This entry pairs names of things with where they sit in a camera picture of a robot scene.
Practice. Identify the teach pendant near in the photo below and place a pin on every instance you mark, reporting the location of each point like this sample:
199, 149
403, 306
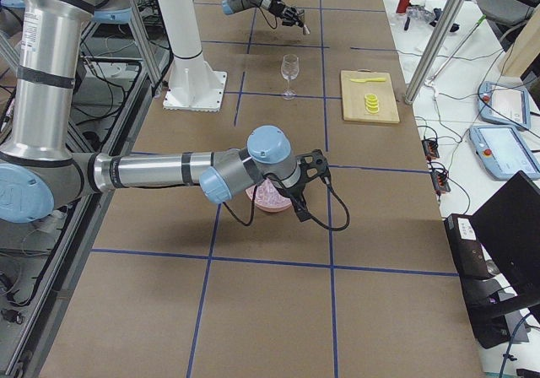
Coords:
503, 152

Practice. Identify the yellow plastic knife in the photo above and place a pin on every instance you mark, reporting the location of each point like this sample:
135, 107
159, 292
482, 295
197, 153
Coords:
367, 80

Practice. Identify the teach pendant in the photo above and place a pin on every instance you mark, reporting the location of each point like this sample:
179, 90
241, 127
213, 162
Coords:
505, 104
503, 152

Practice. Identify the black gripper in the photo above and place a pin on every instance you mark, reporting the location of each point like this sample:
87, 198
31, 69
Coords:
278, 7
295, 193

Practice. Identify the lemon slice front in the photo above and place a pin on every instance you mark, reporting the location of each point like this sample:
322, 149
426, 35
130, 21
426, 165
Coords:
373, 110

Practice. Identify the pink plastic bowl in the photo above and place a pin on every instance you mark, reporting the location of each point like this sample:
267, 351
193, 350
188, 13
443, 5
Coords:
251, 192

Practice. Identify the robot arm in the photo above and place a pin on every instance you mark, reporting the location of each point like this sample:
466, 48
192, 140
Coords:
39, 174
235, 6

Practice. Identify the lemon slice back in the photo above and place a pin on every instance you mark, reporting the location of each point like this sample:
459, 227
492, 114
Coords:
371, 96

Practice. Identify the teach pendant far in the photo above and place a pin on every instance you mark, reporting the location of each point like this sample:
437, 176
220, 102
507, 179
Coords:
505, 104

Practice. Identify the long pink rod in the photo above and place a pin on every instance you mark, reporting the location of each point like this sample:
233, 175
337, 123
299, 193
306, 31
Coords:
430, 80

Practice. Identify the wooden cutting board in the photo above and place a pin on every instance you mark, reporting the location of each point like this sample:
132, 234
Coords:
353, 101

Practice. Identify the clear wine glass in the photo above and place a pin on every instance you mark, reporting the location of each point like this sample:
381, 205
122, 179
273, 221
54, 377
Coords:
290, 68

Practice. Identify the clear ice cubes pile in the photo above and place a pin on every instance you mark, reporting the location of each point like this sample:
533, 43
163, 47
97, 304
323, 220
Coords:
268, 196

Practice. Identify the white camera mast pillar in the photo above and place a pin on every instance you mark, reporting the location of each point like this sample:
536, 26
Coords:
192, 85

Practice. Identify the aluminium frame post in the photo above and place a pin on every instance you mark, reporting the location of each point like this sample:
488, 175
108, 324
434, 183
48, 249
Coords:
442, 29

